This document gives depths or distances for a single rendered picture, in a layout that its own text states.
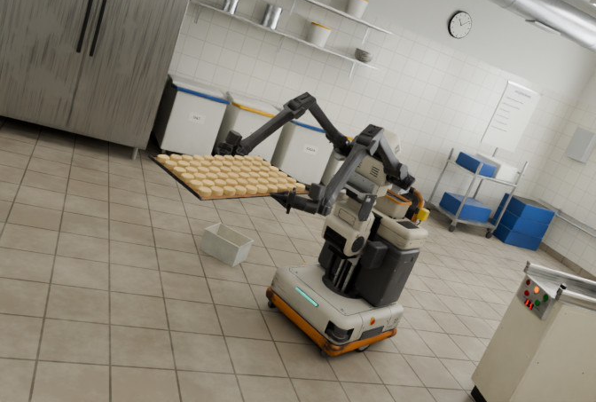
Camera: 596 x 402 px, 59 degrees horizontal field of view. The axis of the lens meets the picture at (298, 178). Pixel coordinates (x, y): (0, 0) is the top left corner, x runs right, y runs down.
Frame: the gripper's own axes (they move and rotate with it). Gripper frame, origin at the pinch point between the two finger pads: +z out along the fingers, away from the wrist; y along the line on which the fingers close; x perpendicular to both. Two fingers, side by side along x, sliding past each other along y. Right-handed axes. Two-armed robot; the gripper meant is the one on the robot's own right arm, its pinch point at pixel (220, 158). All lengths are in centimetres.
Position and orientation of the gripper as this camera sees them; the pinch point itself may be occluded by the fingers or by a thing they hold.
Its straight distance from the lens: 244.4
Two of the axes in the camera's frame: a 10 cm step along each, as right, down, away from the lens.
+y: 3.1, -9.1, -2.8
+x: 9.5, 3.0, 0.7
